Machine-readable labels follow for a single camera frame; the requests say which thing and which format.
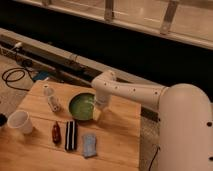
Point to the translucent pusher end effector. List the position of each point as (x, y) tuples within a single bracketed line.
[(97, 110)]

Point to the long metal rail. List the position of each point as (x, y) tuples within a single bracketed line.
[(48, 53)]

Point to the dark object at table edge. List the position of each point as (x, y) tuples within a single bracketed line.
[(3, 120)]

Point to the blue object on floor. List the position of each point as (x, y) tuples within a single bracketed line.
[(42, 75)]

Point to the green ceramic bowl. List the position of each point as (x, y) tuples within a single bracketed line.
[(81, 106)]

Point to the black white striped block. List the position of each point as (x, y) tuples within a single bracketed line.
[(71, 136)]

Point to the white plastic cup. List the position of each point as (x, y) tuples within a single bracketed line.
[(20, 120)]

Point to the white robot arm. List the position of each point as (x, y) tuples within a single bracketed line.
[(186, 119)]

